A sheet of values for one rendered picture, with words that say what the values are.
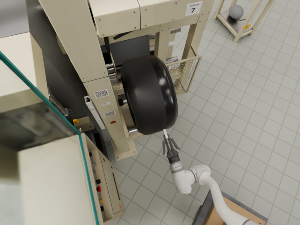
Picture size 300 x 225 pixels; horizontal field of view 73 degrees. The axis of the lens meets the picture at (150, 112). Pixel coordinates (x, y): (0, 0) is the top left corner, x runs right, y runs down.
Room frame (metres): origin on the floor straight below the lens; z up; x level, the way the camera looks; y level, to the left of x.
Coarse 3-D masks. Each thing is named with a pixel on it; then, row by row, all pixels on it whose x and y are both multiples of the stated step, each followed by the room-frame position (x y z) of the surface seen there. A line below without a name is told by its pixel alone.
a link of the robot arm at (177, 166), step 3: (177, 162) 0.24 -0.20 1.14; (180, 162) 0.24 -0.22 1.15; (171, 165) 0.22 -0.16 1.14; (174, 165) 0.22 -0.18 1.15; (177, 165) 0.22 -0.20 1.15; (180, 165) 0.22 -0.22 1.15; (171, 168) 0.20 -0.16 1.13; (174, 168) 0.20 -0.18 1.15; (177, 168) 0.20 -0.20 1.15; (180, 168) 0.20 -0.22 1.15; (183, 168) 0.20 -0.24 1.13; (171, 171) 0.18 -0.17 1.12; (174, 171) 0.18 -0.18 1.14; (177, 171) 0.18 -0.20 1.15
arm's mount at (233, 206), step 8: (224, 200) 0.03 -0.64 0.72; (232, 208) -0.03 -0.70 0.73; (240, 208) -0.02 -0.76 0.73; (208, 216) -0.09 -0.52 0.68; (216, 216) -0.09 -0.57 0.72; (248, 216) -0.07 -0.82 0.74; (256, 216) -0.07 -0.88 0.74; (208, 224) -0.15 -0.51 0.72; (216, 224) -0.15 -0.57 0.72; (264, 224) -0.12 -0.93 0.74
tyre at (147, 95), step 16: (128, 64) 0.80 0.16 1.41; (144, 64) 0.79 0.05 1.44; (160, 64) 0.79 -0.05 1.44; (128, 80) 0.67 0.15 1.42; (144, 80) 0.66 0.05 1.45; (160, 80) 0.67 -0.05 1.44; (128, 96) 0.77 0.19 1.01; (144, 96) 0.57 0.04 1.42; (160, 96) 0.58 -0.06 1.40; (144, 112) 0.49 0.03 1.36; (160, 112) 0.50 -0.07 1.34; (176, 112) 0.54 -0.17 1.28; (144, 128) 0.43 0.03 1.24; (160, 128) 0.45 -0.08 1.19
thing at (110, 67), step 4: (104, 52) 1.06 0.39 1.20; (104, 56) 1.05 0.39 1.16; (108, 56) 1.06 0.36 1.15; (104, 60) 1.04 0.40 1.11; (108, 60) 1.05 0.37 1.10; (112, 60) 0.98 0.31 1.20; (108, 64) 0.95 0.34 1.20; (112, 64) 0.95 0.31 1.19; (108, 68) 0.93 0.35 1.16; (112, 68) 0.94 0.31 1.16; (108, 72) 0.93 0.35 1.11; (112, 72) 0.95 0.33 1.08; (116, 72) 0.93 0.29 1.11; (112, 76) 0.94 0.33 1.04; (116, 76) 0.94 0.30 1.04; (112, 80) 0.92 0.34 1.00; (116, 80) 0.95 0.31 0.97; (112, 84) 0.92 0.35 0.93; (116, 84) 0.93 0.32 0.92
